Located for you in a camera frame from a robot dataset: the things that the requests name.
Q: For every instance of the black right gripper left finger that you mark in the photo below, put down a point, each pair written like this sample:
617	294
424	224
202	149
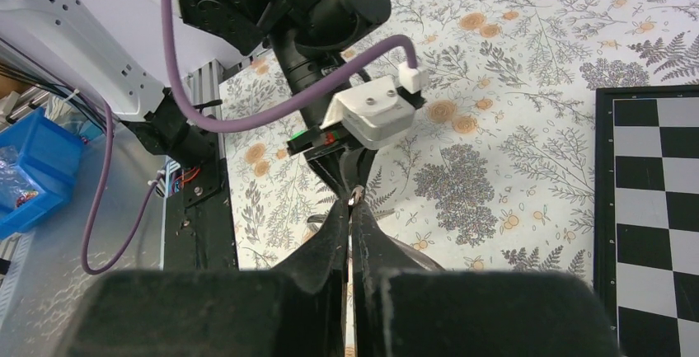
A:
296	308

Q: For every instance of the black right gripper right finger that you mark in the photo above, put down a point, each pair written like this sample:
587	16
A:
403	309

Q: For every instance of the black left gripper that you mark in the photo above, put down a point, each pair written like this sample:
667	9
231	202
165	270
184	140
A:
313	80

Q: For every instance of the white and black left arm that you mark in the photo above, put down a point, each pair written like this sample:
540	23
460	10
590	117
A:
138	68

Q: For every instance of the floral patterned table mat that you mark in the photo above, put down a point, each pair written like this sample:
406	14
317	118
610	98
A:
498	172

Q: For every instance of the black and white chessboard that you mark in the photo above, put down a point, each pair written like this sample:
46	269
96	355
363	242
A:
645	261

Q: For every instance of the blue plastic parts bin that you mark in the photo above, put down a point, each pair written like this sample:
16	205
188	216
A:
48	158

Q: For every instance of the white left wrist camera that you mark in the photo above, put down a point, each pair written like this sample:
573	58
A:
381	111

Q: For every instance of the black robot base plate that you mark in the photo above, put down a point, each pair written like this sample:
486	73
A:
198	231

